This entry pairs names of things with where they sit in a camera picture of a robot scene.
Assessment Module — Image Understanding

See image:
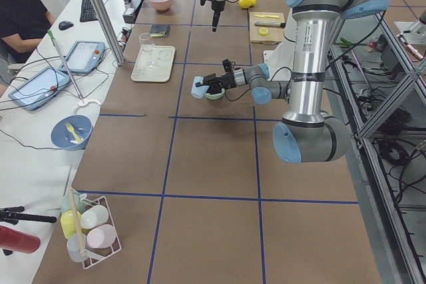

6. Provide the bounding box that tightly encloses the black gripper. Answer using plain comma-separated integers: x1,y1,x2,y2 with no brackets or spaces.
202,59,236,94
200,0,226,32

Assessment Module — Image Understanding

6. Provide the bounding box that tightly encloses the green bowl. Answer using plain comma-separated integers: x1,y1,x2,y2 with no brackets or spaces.
204,91,224,100

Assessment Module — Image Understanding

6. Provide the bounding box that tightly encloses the light blue cup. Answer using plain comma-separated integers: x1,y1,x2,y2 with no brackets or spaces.
190,76,210,99

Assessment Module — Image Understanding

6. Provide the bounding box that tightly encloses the blue bowl with fork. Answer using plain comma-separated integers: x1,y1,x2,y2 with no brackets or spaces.
51,114,93,151

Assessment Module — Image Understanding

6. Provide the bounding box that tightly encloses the yellow lemon front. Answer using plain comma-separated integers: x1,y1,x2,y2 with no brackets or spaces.
238,0,252,9

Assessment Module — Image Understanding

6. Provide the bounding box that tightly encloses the yellow plastic knife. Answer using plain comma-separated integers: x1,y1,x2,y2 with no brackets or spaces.
254,14,280,19

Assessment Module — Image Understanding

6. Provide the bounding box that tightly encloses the half lemon slice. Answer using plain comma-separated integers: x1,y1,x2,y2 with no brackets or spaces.
258,27,269,36

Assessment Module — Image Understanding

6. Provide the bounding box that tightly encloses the wooden cutting board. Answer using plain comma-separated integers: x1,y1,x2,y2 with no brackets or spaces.
249,12,286,43

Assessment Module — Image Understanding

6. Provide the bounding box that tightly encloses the steel muddler black cap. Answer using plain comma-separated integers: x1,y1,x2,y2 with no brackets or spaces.
254,21,286,29

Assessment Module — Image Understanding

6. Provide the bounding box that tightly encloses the grey yellow cloth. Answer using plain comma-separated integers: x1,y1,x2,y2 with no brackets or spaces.
149,24,170,38

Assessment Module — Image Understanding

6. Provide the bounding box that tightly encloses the white bear tray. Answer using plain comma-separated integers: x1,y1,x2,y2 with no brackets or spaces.
130,46,176,82

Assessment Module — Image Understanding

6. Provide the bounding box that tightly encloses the wine glass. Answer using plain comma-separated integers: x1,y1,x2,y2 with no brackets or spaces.
138,33,157,69

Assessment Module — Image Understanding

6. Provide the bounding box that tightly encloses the black keyboard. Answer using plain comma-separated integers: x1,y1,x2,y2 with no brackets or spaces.
79,0,97,23

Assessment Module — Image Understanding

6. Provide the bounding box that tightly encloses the far teach pendant tablet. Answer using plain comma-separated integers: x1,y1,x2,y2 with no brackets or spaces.
65,41,106,74

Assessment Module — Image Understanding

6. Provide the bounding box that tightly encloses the teach pendant tablet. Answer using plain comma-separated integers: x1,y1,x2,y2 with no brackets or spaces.
65,41,106,74
8,67,71,111

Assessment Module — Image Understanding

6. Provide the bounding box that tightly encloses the black computer mouse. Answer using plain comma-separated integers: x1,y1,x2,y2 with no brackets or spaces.
58,21,74,31

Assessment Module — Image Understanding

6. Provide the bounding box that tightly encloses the yellow fork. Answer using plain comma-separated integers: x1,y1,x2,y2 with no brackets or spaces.
65,122,83,144

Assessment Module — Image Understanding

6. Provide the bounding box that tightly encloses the metal reacher stick green tip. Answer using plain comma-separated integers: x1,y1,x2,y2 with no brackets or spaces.
47,29,102,114

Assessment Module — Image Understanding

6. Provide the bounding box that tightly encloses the near teach pendant tablet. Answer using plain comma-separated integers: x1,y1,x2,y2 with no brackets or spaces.
8,67,71,111

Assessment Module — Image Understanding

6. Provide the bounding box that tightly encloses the white cup rack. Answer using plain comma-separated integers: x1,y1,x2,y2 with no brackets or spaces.
60,188,122,269

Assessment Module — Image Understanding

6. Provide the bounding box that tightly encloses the seated person black shirt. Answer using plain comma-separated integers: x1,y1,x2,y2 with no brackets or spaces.
0,0,57,92

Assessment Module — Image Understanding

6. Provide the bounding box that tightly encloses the black tripod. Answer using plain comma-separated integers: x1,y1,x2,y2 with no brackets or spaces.
1,206,57,225

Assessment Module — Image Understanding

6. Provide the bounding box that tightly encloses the red bottle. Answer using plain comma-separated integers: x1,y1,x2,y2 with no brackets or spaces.
1,226,41,256

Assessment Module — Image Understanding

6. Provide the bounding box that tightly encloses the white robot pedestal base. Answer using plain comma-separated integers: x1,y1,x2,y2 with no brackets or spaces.
263,9,297,80

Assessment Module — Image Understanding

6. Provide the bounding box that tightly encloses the aluminium frame post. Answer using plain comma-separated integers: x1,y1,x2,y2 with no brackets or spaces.
91,0,124,66

